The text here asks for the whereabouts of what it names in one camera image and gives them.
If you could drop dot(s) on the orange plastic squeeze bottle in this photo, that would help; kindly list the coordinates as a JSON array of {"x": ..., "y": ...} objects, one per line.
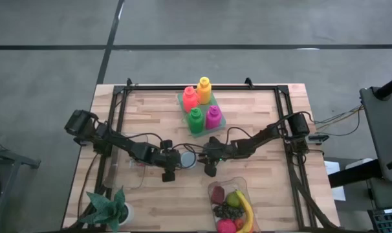
[{"x": 190, "y": 100}]

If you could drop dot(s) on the gray metal stand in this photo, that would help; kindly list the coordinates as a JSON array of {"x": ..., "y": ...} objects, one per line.
[{"x": 8, "y": 161}]

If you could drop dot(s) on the green plastic squeeze bottle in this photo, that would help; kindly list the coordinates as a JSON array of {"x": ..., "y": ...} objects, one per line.
[{"x": 196, "y": 121}]

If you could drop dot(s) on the orange tomato cluster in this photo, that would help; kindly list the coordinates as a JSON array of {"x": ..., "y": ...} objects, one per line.
[{"x": 238, "y": 224}]

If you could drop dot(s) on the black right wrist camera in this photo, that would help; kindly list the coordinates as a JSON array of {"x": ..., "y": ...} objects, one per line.
[{"x": 236, "y": 148}]

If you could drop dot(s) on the white paper sheet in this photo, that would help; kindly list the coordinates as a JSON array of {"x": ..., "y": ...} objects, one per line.
[{"x": 334, "y": 181}]

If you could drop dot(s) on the teal translucent plastic tray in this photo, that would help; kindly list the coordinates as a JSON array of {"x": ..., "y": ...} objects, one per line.
[{"x": 183, "y": 110}]

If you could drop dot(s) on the black aluminium rig frame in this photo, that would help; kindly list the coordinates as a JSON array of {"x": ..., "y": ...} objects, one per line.
[{"x": 183, "y": 87}]

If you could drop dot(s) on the yellow plastic squeeze bottle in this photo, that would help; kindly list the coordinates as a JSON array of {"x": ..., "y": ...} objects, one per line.
[{"x": 204, "y": 92}]

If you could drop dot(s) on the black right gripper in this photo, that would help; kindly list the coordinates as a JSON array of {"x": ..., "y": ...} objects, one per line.
[{"x": 215, "y": 152}]

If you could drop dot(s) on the yellow toy banana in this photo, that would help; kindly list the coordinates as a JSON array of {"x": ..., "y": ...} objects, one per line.
[{"x": 247, "y": 212}]

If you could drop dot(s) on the dark purple toy grapes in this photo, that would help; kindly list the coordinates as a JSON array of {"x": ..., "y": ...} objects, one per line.
[{"x": 227, "y": 211}]

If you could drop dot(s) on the dark red toy onion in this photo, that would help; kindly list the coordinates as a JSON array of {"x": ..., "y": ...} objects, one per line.
[{"x": 218, "y": 195}]

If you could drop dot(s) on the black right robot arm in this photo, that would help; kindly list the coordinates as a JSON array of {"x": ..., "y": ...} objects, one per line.
[{"x": 267, "y": 136}]

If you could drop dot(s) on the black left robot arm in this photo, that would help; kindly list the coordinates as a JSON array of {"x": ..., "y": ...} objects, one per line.
[{"x": 118, "y": 142}]

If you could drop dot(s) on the clear plastic bin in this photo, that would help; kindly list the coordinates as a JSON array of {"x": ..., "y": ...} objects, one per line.
[
  {"x": 125, "y": 178},
  {"x": 215, "y": 182}
]

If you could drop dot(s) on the red toy apple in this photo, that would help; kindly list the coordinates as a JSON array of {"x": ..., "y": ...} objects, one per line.
[{"x": 226, "y": 226}]

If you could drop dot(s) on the green plant in white pot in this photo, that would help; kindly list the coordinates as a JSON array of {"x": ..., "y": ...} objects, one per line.
[{"x": 107, "y": 210}]

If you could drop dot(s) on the pink plastic squeeze bottle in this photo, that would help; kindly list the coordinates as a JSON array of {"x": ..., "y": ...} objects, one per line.
[{"x": 213, "y": 118}]

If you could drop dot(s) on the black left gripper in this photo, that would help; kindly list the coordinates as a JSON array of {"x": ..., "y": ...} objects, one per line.
[{"x": 168, "y": 158}]

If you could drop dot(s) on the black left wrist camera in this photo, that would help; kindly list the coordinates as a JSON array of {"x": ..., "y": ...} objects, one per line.
[{"x": 142, "y": 152}]

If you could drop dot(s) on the white lidded tin can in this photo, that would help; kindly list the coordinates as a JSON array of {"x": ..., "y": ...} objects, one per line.
[{"x": 188, "y": 159}]

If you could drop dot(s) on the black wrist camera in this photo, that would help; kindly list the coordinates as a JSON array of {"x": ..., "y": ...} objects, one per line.
[
  {"x": 236, "y": 148},
  {"x": 142, "y": 152}
]

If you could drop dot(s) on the green toy pear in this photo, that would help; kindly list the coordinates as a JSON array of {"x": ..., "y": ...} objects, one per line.
[{"x": 233, "y": 200}]

